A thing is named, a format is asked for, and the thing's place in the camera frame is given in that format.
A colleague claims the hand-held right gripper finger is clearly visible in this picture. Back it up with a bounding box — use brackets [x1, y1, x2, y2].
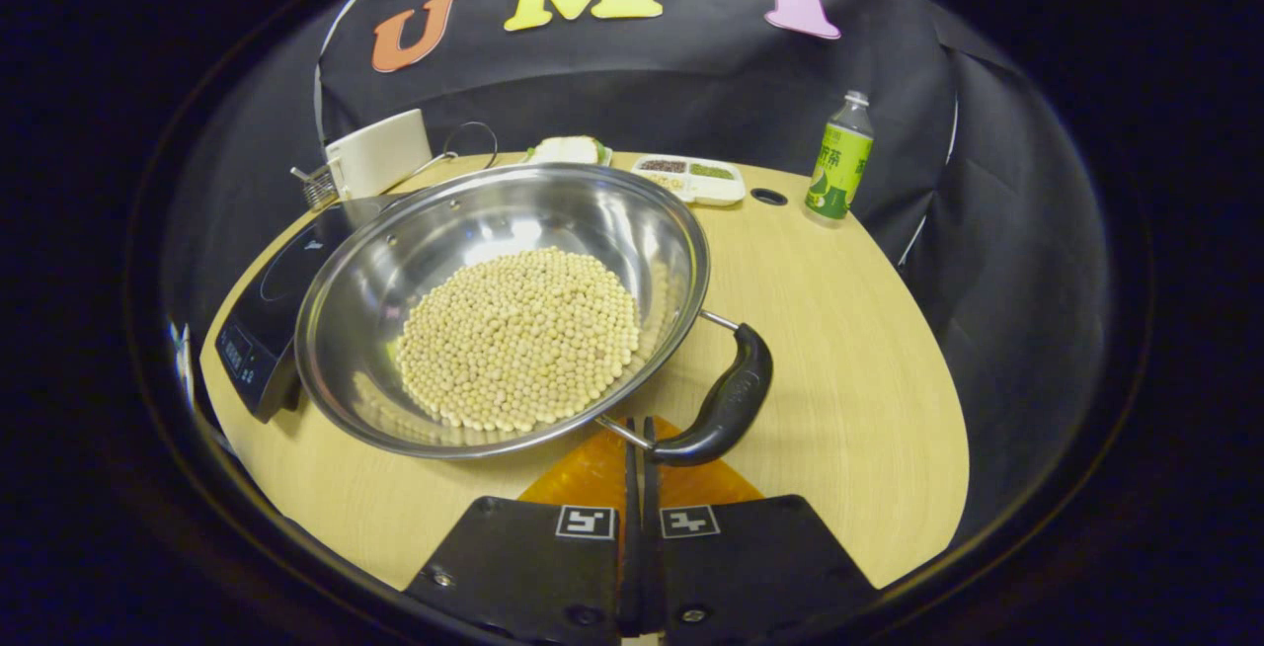
[405, 417, 641, 643]
[642, 417, 880, 643]

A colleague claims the stainless steel pot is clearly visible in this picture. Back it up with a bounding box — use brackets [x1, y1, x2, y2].
[294, 162, 775, 468]

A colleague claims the black induction cooktop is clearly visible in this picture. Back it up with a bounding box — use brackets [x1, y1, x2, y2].
[215, 194, 398, 424]

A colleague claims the pile of soybeans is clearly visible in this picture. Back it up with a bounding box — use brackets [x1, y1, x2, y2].
[395, 247, 643, 433]

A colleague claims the white divided bean tray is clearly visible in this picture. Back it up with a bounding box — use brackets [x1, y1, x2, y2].
[632, 154, 748, 207]

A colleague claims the white sandwich plate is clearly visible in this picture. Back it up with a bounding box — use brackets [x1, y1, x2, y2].
[521, 137, 614, 170]

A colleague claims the sandwich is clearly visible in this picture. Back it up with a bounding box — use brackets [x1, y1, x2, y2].
[528, 136, 605, 166]

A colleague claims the green drink bottle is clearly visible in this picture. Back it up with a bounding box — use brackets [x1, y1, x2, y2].
[805, 91, 876, 222]

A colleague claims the black backdrop cloth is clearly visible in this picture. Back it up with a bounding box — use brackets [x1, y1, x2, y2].
[158, 0, 1117, 548]

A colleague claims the white toaster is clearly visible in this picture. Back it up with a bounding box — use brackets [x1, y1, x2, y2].
[324, 109, 434, 201]

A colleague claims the black power cable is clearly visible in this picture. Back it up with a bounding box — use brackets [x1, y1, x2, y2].
[442, 121, 500, 171]

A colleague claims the small wire basket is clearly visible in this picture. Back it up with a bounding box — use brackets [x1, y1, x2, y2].
[290, 164, 340, 211]

